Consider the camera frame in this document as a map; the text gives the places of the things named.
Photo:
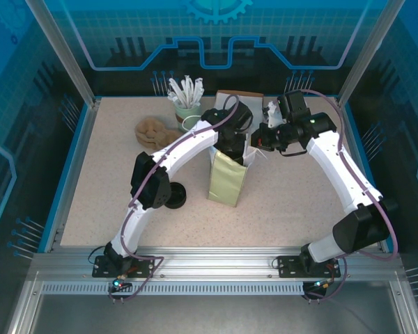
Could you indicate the bundle of wrapped straws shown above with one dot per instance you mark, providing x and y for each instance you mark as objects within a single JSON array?
[{"x": 186, "y": 92}]

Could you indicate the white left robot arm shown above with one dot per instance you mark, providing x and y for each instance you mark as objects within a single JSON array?
[{"x": 181, "y": 149}]

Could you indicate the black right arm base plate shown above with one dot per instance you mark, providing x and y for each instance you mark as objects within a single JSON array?
[{"x": 289, "y": 266}]

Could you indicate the brown cardboard napkin box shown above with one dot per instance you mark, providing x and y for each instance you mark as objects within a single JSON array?
[{"x": 244, "y": 93}]

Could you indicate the mint green straw holder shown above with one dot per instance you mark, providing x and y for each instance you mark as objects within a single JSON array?
[{"x": 186, "y": 113}]

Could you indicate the aluminium frame post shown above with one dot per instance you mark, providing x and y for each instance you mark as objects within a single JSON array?
[
  {"x": 365, "y": 52},
  {"x": 66, "y": 52}
]

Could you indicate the green printed paper bag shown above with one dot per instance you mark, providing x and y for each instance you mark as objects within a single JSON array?
[{"x": 226, "y": 181}]

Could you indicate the stack of pulp cup carriers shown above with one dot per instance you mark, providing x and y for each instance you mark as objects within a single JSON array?
[{"x": 153, "y": 134}]

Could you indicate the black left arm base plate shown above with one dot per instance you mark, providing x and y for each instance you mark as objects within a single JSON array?
[{"x": 104, "y": 268}]

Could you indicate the stack of black cup lids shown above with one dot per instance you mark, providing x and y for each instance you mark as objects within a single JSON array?
[{"x": 177, "y": 196}]

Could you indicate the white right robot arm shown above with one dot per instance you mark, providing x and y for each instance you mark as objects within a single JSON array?
[{"x": 334, "y": 163}]

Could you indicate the aluminium front rail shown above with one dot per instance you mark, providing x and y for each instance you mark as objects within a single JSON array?
[{"x": 212, "y": 259}]

